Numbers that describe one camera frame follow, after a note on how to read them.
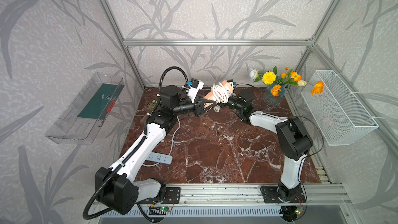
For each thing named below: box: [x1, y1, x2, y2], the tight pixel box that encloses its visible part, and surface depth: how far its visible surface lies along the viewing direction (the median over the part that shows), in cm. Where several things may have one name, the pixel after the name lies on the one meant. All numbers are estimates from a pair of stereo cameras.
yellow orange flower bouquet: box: [249, 65, 325, 97], surface depth 88 cm
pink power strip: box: [203, 80, 234, 108], surface depth 65 cm
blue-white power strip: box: [145, 151, 173, 165], surface depth 84 cm
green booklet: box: [76, 83, 125, 121], surface depth 71 cm
